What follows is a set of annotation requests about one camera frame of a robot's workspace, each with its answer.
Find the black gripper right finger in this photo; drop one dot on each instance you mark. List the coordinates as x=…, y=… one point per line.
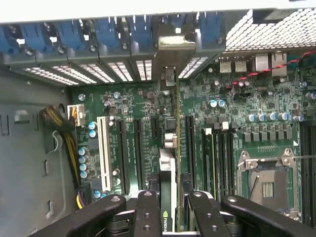
x=205, y=214

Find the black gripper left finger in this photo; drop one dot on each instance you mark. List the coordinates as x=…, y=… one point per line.
x=145, y=214

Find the long black expansion slot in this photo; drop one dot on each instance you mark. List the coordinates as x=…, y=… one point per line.
x=122, y=155
x=190, y=148
x=138, y=153

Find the CPU socket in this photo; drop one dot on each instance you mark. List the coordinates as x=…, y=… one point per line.
x=271, y=187

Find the white expansion slot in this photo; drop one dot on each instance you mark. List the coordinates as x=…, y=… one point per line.
x=103, y=153

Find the short black expansion slot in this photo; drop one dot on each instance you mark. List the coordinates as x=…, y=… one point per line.
x=154, y=127

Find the white power connector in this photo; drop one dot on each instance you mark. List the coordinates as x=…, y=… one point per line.
x=75, y=114

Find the green motherboard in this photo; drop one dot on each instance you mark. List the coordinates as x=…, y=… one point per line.
x=259, y=98

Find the open PC case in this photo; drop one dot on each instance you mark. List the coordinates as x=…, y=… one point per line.
x=24, y=86

